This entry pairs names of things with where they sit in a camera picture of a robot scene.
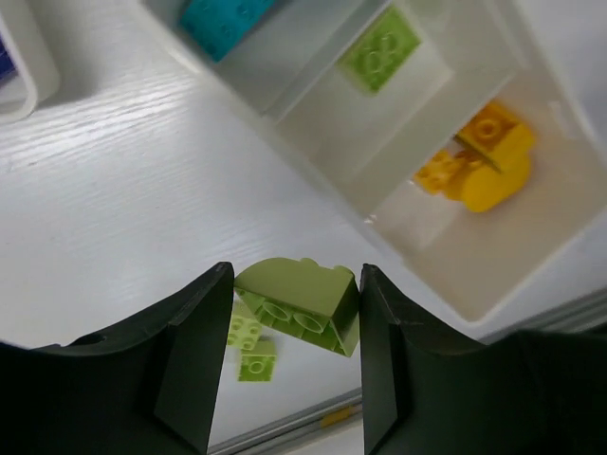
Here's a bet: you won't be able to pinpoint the white divided container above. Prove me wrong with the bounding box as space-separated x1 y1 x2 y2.
134 1 606 323
1 1 61 124

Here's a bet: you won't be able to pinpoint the yellow curved lego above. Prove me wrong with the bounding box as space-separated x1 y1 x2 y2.
455 100 525 171

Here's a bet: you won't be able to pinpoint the white right divided container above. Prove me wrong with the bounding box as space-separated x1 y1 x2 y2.
134 1 606 323

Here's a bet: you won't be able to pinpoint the aluminium rail front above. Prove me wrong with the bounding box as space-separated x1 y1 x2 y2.
208 388 362 455

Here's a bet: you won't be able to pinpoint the green lego with studs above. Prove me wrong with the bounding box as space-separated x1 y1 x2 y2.
337 5 422 95

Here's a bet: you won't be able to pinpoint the green lego front square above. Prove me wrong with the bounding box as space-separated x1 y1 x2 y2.
237 338 278 383

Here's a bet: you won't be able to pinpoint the dark blue lego brick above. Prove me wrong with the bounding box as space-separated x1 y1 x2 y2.
0 33 19 87

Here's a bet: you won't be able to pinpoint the small yellow lego brick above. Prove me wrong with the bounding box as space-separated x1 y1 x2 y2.
413 149 466 195

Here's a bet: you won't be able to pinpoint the white left divided container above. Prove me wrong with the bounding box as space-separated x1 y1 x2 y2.
1 1 61 124

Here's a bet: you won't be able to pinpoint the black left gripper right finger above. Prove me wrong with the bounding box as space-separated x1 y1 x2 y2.
359 264 606 454

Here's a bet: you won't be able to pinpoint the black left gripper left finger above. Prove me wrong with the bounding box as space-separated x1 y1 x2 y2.
1 262 234 454

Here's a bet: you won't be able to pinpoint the teal lego pieces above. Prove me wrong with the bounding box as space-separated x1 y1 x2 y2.
179 0 275 63

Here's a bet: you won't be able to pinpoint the small green lego square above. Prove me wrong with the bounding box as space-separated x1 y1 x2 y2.
227 301 262 351

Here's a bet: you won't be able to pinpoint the yellow rounded lego piece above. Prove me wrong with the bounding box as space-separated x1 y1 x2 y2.
451 126 536 212

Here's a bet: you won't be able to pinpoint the light green curved lego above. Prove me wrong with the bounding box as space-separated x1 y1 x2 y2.
234 258 359 357

